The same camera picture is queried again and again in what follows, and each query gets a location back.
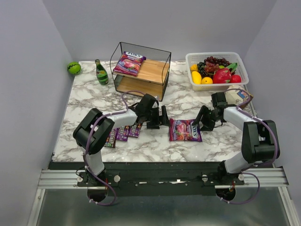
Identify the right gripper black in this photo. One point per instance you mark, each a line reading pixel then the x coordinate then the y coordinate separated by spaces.
pixel 209 117

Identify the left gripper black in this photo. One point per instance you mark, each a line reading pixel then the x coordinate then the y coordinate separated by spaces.
pixel 156 117

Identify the purple Fox's candy bag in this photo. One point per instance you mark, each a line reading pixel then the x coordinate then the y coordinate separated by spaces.
pixel 129 64
pixel 184 130

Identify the purple m&m's bag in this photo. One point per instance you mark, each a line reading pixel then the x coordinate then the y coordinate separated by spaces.
pixel 122 133
pixel 111 140
pixel 134 130

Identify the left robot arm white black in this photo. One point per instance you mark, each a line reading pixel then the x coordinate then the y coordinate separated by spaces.
pixel 92 132

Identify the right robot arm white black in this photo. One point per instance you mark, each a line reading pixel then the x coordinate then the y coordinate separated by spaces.
pixel 259 137

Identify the orange fruit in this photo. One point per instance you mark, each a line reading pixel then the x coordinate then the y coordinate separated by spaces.
pixel 207 80

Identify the yellow mango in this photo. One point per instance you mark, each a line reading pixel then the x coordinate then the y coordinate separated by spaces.
pixel 196 77

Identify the red dragon fruit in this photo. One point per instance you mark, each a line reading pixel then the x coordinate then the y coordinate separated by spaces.
pixel 222 76

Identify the dark grape bunch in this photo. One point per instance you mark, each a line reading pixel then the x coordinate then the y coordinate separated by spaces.
pixel 211 64

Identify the yellow small fruit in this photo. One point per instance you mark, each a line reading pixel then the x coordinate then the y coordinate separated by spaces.
pixel 194 67

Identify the red apple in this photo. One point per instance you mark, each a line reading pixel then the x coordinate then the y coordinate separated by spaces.
pixel 235 79

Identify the white plastic fruit basket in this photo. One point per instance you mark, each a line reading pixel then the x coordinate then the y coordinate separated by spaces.
pixel 236 67

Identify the green glass bottle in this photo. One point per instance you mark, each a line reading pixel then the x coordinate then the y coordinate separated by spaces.
pixel 101 73

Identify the green ball toy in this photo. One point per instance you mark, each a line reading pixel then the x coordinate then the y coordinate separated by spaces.
pixel 74 68

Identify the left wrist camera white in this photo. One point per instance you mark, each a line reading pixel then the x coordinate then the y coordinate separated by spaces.
pixel 156 103

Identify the black wire wooden shelf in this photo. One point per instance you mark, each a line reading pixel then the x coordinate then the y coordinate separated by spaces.
pixel 153 74

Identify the black mounting base plate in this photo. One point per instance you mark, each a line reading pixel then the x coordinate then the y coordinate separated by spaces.
pixel 161 179

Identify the aluminium rail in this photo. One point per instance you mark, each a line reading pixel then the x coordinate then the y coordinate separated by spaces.
pixel 67 179

